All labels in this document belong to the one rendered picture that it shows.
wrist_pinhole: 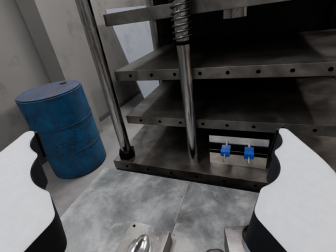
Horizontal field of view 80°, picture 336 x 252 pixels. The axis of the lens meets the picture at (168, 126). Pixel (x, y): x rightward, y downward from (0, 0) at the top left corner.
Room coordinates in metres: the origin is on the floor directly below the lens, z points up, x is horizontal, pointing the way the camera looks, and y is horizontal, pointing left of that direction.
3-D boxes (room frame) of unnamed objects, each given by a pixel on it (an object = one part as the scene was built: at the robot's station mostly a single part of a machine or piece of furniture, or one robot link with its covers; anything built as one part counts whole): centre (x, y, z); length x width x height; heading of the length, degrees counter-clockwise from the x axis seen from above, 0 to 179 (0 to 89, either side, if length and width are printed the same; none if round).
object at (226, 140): (1.00, -0.42, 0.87); 0.50 x 0.27 x 0.17; 155
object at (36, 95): (2.12, 1.17, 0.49); 0.66 x 0.66 x 0.99
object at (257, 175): (1.10, -0.41, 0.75); 1.30 x 0.84 x 0.06; 65
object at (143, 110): (1.14, -0.43, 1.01); 1.10 x 0.74 x 0.05; 65
